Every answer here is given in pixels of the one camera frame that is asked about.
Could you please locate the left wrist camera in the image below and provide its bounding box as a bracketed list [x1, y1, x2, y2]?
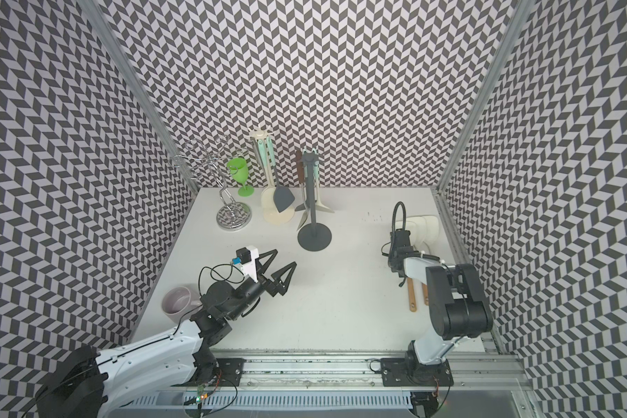
[232, 246, 260, 282]

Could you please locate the green plastic goblet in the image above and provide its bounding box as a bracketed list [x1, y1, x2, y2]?
[226, 158, 254, 197]

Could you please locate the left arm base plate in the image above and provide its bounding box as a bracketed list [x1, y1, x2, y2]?
[195, 358, 246, 387]

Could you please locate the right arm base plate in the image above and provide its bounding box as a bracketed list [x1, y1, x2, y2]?
[380, 358, 454, 388]

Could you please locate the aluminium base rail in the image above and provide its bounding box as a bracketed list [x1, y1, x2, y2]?
[121, 350, 541, 417]

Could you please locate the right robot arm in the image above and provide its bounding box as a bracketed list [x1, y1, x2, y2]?
[384, 201, 493, 371]

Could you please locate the pink ceramic mug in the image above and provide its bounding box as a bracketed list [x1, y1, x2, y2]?
[160, 285, 201, 323]

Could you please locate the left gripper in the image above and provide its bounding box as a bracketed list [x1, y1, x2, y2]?
[226, 249, 297, 322]

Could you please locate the cream wide turner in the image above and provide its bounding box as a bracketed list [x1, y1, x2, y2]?
[258, 139, 276, 211]

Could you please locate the cream utensil rack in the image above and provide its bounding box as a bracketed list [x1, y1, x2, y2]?
[249, 129, 294, 226]

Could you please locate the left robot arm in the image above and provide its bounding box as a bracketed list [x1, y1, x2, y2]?
[31, 247, 297, 417]

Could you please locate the cream spatula mint handle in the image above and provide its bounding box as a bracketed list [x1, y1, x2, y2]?
[313, 158, 334, 214]

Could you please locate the dark grey utensil rack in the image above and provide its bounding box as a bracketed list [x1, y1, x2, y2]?
[298, 152, 332, 252]

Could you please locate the cream spatula wooden handle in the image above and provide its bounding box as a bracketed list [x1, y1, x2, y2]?
[417, 215, 442, 307]
[391, 217, 426, 312]

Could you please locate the chrome wire mug tree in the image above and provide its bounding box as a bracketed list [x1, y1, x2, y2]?
[174, 137, 252, 232]

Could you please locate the steel turner brown handle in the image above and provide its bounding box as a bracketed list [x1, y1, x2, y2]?
[295, 150, 308, 229]

